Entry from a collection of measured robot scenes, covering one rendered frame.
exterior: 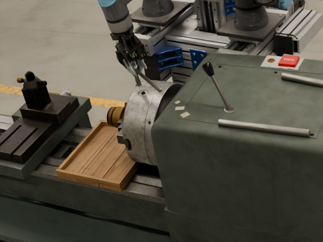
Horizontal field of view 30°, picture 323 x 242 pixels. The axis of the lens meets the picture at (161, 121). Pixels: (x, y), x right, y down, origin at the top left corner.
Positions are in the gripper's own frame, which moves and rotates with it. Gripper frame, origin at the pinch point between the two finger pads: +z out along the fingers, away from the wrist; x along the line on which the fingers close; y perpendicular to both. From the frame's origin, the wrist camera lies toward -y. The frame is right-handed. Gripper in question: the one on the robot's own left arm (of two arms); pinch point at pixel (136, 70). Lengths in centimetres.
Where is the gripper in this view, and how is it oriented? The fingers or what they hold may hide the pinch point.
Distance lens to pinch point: 203.6
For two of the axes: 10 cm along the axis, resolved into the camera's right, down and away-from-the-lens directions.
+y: 4.5, 5.6, -7.0
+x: 8.6, -4.9, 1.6
